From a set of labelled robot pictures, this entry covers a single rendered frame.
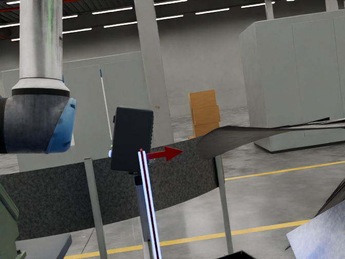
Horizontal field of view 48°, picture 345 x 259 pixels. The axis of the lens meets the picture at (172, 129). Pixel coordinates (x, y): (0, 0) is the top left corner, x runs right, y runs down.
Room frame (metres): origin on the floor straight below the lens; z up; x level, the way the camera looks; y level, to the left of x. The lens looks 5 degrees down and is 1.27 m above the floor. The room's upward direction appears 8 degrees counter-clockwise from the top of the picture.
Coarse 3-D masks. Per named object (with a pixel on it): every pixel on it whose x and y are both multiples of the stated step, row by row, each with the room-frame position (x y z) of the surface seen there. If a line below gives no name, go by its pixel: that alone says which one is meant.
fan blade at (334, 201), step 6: (342, 186) 0.73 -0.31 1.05; (336, 192) 0.75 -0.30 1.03; (342, 192) 0.71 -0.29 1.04; (330, 198) 0.77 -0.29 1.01; (336, 198) 0.72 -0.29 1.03; (342, 198) 0.69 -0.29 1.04; (324, 204) 0.78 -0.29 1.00; (330, 204) 0.73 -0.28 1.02; (336, 204) 0.70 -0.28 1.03; (324, 210) 0.73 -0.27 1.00; (288, 246) 0.76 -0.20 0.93
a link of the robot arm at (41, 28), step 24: (24, 0) 0.82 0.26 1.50; (48, 0) 0.82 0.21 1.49; (24, 24) 0.81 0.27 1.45; (48, 24) 0.81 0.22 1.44; (24, 48) 0.80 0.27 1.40; (48, 48) 0.81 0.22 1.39; (24, 72) 0.80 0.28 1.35; (48, 72) 0.80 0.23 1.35; (24, 96) 0.77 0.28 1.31; (48, 96) 0.78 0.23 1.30; (24, 120) 0.76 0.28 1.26; (48, 120) 0.77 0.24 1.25; (72, 120) 0.79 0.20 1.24; (24, 144) 0.77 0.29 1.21; (48, 144) 0.78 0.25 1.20
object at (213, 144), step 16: (224, 128) 0.51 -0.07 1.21; (240, 128) 0.51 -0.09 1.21; (256, 128) 0.51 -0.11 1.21; (272, 128) 0.52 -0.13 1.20; (288, 128) 0.53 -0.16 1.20; (304, 128) 0.54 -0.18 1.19; (320, 128) 0.55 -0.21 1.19; (208, 144) 0.61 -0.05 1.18; (224, 144) 0.64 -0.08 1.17; (240, 144) 0.68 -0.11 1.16
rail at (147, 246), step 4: (144, 244) 1.08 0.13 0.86; (148, 244) 1.10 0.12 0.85; (144, 248) 1.04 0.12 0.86; (148, 248) 1.05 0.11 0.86; (152, 248) 1.04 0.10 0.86; (144, 252) 1.02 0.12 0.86; (148, 252) 1.01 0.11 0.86; (152, 252) 1.01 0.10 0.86; (144, 256) 0.99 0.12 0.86; (148, 256) 0.98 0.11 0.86; (152, 256) 1.01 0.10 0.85
